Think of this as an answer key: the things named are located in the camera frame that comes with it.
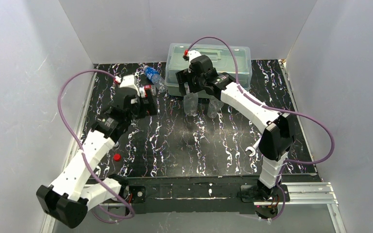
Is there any silver open-end wrench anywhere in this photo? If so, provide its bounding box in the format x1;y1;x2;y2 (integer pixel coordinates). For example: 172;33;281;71
245;138;261;157

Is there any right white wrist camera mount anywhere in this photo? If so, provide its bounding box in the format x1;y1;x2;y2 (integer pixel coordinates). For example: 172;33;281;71
183;50;202;72

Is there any red bottle cap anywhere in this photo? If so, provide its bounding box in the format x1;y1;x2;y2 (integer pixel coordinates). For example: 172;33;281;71
113;153;121;162

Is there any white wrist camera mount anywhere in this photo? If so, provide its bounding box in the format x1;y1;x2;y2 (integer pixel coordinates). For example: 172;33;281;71
183;50;202;72
114;74;139;95

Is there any translucent plastic storage box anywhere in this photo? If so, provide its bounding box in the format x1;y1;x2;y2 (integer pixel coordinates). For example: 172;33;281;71
165;43;252;96

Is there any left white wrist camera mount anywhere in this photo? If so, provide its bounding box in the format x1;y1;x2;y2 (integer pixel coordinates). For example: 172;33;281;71
114;74;139;95

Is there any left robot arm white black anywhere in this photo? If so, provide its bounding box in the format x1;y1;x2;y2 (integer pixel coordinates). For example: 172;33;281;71
36;85;157;229

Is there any blue label plastic bottle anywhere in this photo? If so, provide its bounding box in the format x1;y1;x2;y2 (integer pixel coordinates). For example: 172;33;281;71
143;66;167;93

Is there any purple cable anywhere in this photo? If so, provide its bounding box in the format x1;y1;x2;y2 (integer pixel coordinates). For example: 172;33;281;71
186;36;336;222
57;69;136;224

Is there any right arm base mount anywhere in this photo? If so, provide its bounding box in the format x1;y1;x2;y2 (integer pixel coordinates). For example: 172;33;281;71
237;184;290;220

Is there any clear unlabelled plastic bottle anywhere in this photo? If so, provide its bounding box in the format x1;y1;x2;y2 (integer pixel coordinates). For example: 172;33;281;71
207;97;224;119

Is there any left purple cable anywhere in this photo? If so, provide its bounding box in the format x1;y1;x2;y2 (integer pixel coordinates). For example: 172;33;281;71
57;69;136;224

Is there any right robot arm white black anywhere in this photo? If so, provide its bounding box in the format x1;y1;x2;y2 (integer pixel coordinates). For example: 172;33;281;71
176;50;295;189

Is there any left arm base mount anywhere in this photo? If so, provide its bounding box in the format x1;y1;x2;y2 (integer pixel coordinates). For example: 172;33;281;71
123;186;146;204

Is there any aluminium frame rail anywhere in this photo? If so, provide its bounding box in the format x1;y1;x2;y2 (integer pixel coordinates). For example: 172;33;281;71
40;183;347;233

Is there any red label plastic bottle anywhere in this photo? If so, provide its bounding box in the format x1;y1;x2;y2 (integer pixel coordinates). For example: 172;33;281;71
138;84;156;98

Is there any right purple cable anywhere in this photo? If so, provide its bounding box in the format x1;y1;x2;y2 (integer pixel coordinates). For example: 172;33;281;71
186;36;336;222

